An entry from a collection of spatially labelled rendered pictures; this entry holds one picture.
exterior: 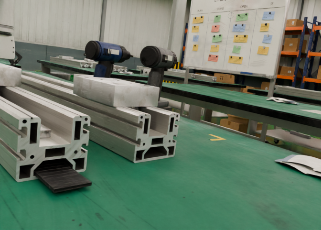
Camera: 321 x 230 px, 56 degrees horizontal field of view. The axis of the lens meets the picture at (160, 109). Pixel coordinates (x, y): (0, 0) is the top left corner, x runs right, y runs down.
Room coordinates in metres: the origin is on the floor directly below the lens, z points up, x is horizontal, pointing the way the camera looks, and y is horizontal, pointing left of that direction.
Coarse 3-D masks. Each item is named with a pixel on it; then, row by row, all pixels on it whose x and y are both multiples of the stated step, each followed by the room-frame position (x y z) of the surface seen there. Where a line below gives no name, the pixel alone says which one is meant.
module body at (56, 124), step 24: (0, 96) 0.67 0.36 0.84; (24, 96) 0.56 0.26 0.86; (0, 120) 0.43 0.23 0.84; (24, 120) 0.38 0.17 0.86; (48, 120) 0.48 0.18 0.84; (72, 120) 0.42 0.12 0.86; (0, 144) 0.42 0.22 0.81; (24, 144) 0.37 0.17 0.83; (48, 144) 0.40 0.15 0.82; (72, 144) 0.42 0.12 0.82; (24, 168) 0.40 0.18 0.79
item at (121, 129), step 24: (24, 72) 1.11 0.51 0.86; (48, 96) 0.77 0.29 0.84; (72, 96) 0.67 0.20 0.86; (96, 120) 0.59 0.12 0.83; (120, 120) 0.55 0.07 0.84; (144, 120) 0.51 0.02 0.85; (168, 120) 0.55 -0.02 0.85; (120, 144) 0.53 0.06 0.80; (144, 144) 0.51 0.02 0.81; (168, 144) 0.55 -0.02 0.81
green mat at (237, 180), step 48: (96, 144) 0.58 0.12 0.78; (192, 144) 0.68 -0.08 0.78; (240, 144) 0.74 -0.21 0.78; (0, 192) 0.34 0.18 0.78; (48, 192) 0.35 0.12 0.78; (96, 192) 0.37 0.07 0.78; (144, 192) 0.39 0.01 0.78; (192, 192) 0.41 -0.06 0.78; (240, 192) 0.43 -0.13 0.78; (288, 192) 0.45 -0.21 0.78
